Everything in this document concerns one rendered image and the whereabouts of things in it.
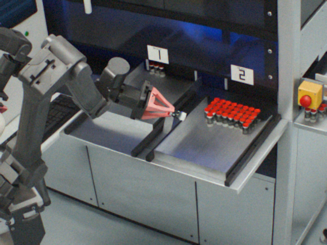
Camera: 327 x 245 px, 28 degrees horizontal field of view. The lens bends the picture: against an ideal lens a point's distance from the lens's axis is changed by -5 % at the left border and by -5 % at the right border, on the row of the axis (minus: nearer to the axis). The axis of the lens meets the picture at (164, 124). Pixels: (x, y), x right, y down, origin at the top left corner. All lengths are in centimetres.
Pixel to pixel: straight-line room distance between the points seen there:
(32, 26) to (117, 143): 62
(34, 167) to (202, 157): 74
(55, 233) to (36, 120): 188
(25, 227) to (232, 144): 76
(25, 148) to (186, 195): 138
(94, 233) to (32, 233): 135
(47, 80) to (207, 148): 98
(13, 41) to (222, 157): 77
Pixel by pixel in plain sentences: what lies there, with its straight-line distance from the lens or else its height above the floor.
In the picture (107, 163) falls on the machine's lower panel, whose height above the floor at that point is 40.
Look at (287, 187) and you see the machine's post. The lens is 254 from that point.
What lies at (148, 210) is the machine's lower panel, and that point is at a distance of 304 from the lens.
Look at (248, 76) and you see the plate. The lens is 233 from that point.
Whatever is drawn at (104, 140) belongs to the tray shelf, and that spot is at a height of 88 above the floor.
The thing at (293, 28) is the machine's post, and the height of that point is 125.
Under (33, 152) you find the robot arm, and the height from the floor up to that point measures 131.
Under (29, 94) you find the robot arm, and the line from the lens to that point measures 139.
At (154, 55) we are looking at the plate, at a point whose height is 101.
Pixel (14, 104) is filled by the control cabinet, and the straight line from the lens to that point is 264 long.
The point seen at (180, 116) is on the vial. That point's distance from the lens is 182.
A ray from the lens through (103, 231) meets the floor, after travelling 325.
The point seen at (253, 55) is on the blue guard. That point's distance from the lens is 228.
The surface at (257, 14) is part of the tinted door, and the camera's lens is 220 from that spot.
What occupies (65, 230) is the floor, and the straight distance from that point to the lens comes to 330.
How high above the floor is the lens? 224
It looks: 35 degrees down
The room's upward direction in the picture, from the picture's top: 6 degrees counter-clockwise
